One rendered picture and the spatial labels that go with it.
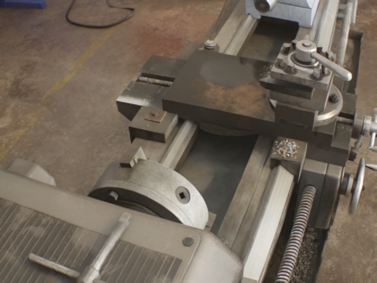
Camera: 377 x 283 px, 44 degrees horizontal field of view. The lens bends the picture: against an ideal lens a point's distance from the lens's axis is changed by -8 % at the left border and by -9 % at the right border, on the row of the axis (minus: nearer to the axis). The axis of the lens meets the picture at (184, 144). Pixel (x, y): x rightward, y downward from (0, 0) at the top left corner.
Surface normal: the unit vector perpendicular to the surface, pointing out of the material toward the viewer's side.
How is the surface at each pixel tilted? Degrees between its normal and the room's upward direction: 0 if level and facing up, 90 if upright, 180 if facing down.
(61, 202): 0
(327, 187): 90
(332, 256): 0
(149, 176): 9
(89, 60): 0
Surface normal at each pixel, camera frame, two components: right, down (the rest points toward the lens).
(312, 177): -0.36, 0.65
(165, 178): 0.31, -0.59
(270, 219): 0.51, -0.47
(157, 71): -0.05, -0.73
